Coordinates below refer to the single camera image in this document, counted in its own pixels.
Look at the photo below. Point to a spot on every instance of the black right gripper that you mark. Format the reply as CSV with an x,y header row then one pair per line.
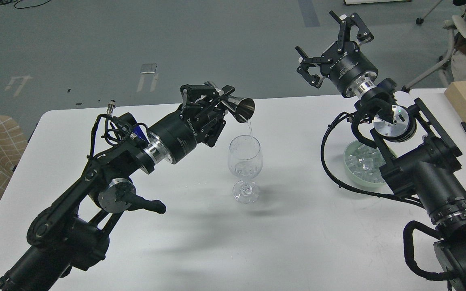
x,y
348,70

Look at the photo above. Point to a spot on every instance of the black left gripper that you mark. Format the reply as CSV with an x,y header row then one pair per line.
x,y
199,119

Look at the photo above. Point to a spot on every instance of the steel cocktail jigger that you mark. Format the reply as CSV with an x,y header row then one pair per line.
x,y
242,109

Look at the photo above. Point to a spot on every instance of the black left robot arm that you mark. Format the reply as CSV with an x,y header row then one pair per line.
x,y
74,231

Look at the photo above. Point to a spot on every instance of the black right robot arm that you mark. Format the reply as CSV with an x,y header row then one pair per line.
x,y
420,157

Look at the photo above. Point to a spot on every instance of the clear wine glass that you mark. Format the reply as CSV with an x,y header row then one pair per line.
x,y
245,161

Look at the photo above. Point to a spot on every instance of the green bowl of ice cubes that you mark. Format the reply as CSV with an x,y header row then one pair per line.
x,y
362,165

